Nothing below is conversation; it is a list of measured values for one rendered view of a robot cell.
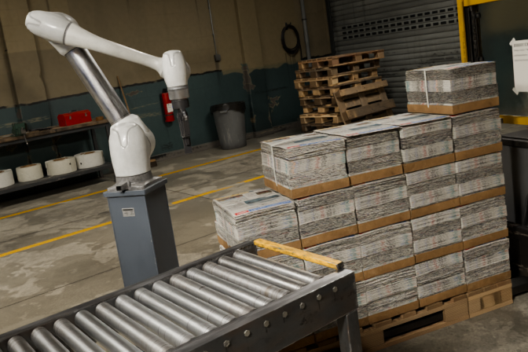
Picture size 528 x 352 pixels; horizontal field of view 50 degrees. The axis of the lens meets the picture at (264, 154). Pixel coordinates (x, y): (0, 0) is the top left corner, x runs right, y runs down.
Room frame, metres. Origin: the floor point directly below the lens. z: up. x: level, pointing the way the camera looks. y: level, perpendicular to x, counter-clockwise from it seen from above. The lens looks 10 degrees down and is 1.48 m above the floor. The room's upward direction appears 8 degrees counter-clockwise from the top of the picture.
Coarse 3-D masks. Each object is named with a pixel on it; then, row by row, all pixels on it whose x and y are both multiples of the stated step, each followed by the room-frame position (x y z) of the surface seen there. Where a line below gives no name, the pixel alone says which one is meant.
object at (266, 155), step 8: (288, 136) 2.83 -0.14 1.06; (296, 136) 2.79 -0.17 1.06; (304, 136) 2.77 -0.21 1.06; (264, 144) 2.74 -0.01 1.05; (272, 144) 2.66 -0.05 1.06; (264, 152) 2.76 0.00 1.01; (264, 160) 2.76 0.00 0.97; (272, 160) 2.65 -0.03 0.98; (264, 168) 2.77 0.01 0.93; (272, 168) 2.65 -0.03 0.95; (272, 176) 2.66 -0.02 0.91
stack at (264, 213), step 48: (240, 192) 2.74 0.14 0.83; (336, 192) 2.51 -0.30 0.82; (384, 192) 2.60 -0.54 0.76; (432, 192) 2.68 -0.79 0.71; (240, 240) 2.35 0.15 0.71; (288, 240) 2.43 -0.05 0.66; (336, 240) 2.50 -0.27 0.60; (384, 240) 2.58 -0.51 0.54; (432, 240) 2.67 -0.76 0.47; (384, 288) 2.57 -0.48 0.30; (432, 288) 2.66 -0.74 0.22; (336, 336) 2.70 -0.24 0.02
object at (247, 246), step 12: (216, 252) 1.98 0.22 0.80; (228, 252) 1.97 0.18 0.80; (252, 252) 2.02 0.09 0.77; (192, 264) 1.90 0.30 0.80; (156, 276) 1.83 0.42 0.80; (168, 276) 1.82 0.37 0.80; (132, 288) 1.75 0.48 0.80; (96, 300) 1.69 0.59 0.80; (108, 300) 1.69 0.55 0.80; (60, 312) 1.64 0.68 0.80; (72, 312) 1.63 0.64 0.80; (36, 324) 1.57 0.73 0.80; (48, 324) 1.58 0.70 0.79; (0, 336) 1.53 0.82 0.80; (12, 336) 1.52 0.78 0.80; (24, 336) 1.53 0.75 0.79; (36, 348) 1.55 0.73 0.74
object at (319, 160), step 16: (288, 144) 2.61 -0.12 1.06; (304, 144) 2.51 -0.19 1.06; (320, 144) 2.49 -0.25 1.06; (336, 144) 2.52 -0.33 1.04; (288, 160) 2.44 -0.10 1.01; (304, 160) 2.47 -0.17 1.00; (320, 160) 2.50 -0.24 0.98; (336, 160) 2.52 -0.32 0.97; (288, 176) 2.45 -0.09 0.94; (304, 176) 2.47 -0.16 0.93; (320, 176) 2.49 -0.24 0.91; (336, 176) 2.52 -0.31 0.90
